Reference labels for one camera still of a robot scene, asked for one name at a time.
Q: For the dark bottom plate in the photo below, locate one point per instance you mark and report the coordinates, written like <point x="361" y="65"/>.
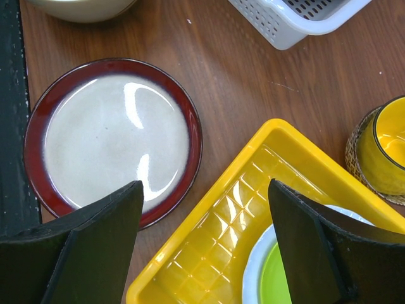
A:
<point x="106" y="123"/>

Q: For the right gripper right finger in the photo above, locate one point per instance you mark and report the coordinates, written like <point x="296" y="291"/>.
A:
<point x="329" y="257"/>

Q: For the white plastic basket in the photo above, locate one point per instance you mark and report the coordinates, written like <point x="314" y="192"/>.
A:
<point x="285" y="23"/>

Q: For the woven coaster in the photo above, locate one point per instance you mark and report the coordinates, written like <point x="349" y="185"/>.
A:
<point x="352" y="163"/>

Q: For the yellow plastic tray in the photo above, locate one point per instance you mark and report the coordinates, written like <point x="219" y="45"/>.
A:
<point x="204" y="259"/>

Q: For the white ceramic bowl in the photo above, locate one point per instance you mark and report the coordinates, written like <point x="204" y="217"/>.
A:
<point x="84" y="11"/>

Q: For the yellow mug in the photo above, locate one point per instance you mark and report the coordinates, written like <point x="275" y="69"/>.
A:
<point x="380" y="148"/>

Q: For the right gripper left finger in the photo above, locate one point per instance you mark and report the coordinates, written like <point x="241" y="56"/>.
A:
<point x="82" y="257"/>

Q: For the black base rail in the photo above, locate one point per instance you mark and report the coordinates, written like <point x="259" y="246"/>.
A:
<point x="20" y="208"/>

